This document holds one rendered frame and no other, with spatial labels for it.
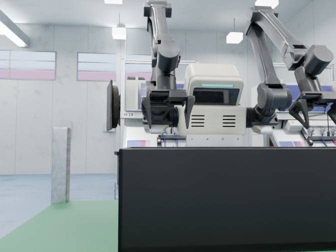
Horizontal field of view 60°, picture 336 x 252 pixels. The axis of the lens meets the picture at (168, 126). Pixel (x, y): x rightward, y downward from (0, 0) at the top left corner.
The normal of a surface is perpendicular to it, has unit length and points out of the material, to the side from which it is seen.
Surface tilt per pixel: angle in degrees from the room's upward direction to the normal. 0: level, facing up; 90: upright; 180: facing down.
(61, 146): 90
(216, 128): 98
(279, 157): 90
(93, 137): 90
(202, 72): 43
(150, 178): 90
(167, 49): 64
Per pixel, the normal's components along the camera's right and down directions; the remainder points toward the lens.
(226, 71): 0.07, -0.77
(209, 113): 0.11, 0.08
